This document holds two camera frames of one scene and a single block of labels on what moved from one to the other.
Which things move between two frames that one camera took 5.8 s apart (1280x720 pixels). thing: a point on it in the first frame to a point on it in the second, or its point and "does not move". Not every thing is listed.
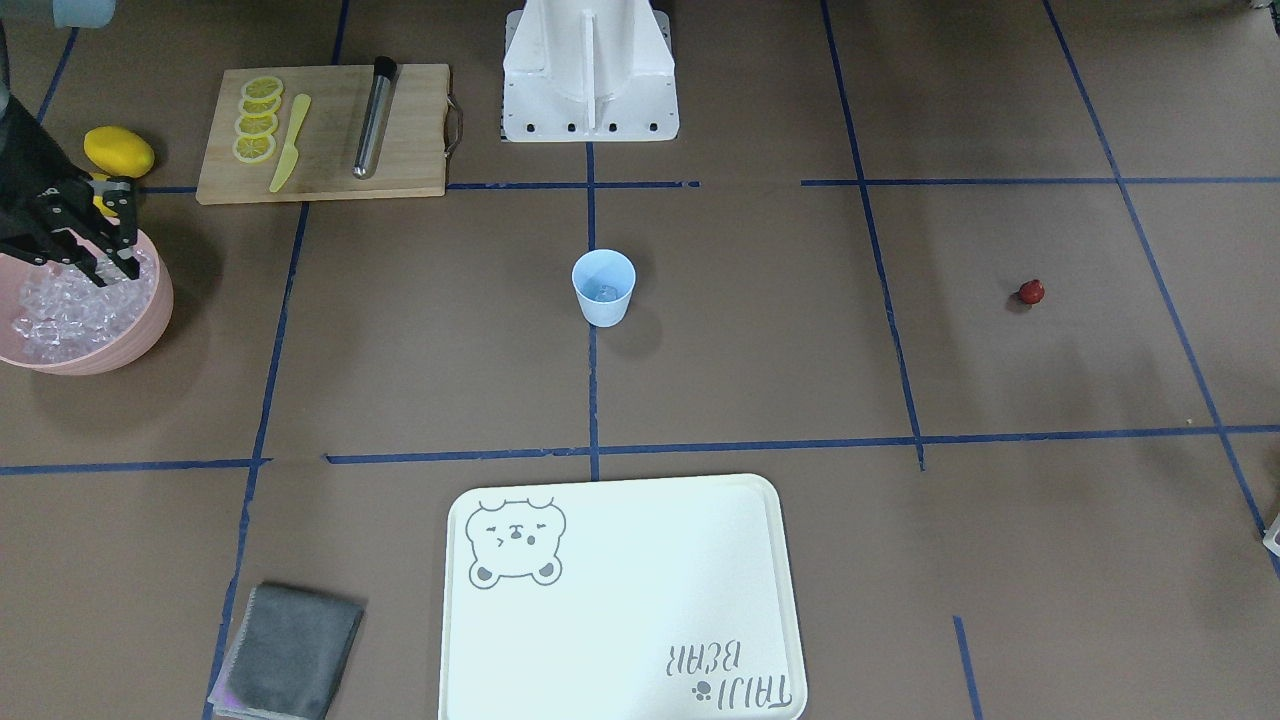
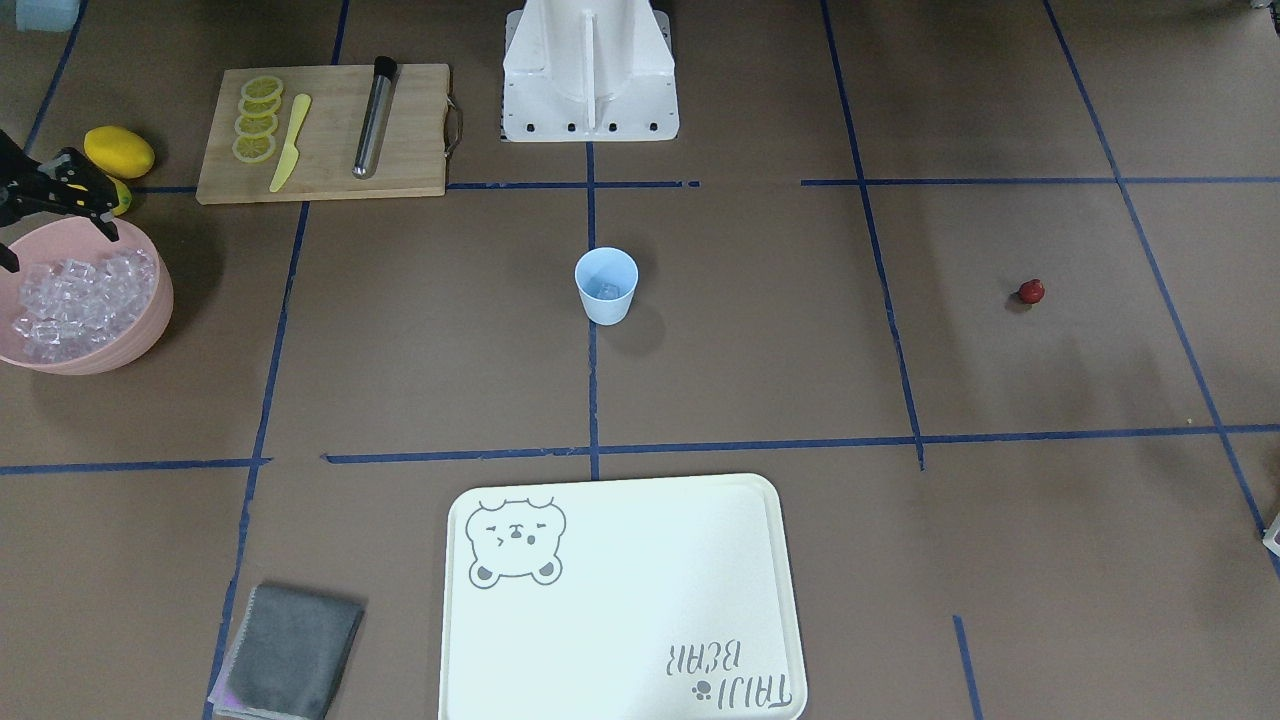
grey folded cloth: [288, 655] does not move
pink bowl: [153, 322] does not move
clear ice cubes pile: [65, 315] does not move
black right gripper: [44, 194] to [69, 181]
